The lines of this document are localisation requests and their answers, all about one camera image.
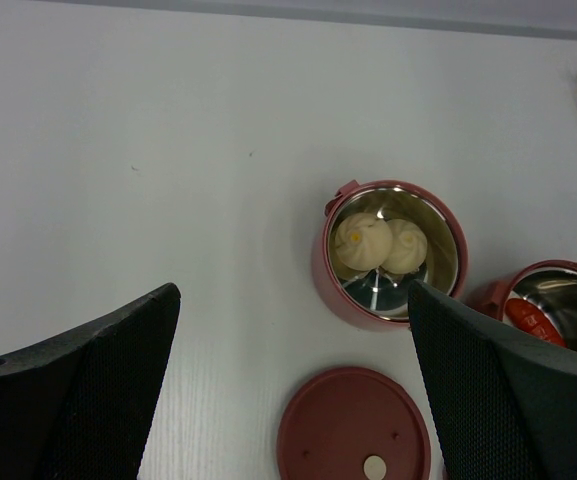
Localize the red steel bowl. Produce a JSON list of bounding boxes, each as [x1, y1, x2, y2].
[[467, 258, 577, 359], [311, 180, 469, 331]]

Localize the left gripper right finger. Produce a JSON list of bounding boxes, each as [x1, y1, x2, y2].
[[408, 281, 577, 479]]

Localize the red salmon nigiri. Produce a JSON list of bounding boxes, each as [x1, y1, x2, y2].
[[504, 298, 567, 348]]

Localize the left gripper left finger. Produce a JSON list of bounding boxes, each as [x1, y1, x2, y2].
[[0, 283, 180, 479]]

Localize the left red lid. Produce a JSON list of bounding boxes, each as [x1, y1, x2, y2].
[[276, 367, 431, 479]]

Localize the round bun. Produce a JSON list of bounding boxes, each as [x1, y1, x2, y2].
[[382, 219, 428, 275], [334, 213, 393, 271]]

